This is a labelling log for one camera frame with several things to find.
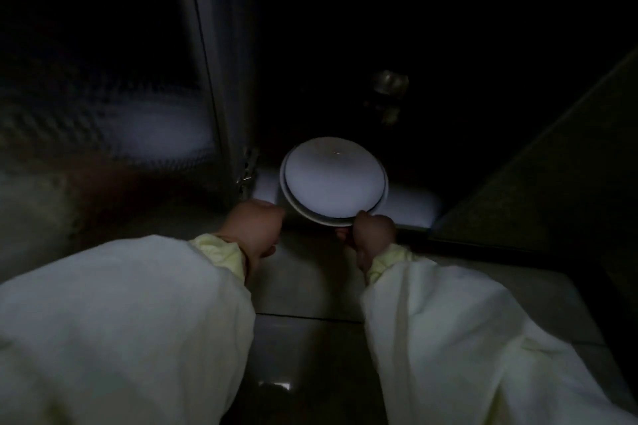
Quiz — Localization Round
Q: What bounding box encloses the person's left forearm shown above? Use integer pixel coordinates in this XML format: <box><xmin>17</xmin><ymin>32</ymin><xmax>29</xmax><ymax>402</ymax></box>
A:
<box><xmin>0</xmin><ymin>233</ymin><xmax>256</xmax><ymax>425</ymax></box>

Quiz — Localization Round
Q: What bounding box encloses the metal door hinge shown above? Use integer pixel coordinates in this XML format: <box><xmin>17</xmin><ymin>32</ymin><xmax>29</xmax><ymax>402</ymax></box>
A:
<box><xmin>236</xmin><ymin>148</ymin><xmax>260</xmax><ymax>199</ymax></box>

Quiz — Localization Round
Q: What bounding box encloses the open cabinet door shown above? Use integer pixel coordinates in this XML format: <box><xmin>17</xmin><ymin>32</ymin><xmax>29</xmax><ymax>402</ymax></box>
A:
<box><xmin>0</xmin><ymin>0</ymin><xmax>257</xmax><ymax>281</ymax></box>

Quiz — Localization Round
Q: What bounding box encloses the person's right hand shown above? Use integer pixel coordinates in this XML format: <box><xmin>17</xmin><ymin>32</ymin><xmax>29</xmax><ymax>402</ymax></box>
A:
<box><xmin>335</xmin><ymin>211</ymin><xmax>397</xmax><ymax>285</ymax></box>

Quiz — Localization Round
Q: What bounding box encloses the person's left hand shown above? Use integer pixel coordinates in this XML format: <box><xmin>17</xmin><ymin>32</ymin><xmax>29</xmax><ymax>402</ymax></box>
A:
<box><xmin>216</xmin><ymin>200</ymin><xmax>286</xmax><ymax>285</ymax></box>

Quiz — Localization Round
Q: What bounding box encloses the person's right forearm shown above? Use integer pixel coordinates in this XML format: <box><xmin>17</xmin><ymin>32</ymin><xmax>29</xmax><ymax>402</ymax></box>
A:
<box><xmin>360</xmin><ymin>243</ymin><xmax>638</xmax><ymax>425</ymax></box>

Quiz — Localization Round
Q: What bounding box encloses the white round plate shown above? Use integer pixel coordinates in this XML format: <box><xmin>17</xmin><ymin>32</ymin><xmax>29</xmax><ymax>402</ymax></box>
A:
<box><xmin>279</xmin><ymin>137</ymin><xmax>389</xmax><ymax>227</ymax></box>

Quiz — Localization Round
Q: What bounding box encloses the shiny metal object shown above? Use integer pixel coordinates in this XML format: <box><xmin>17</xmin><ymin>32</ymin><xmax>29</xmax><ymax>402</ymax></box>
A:
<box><xmin>371</xmin><ymin>70</ymin><xmax>410</xmax><ymax>98</ymax></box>

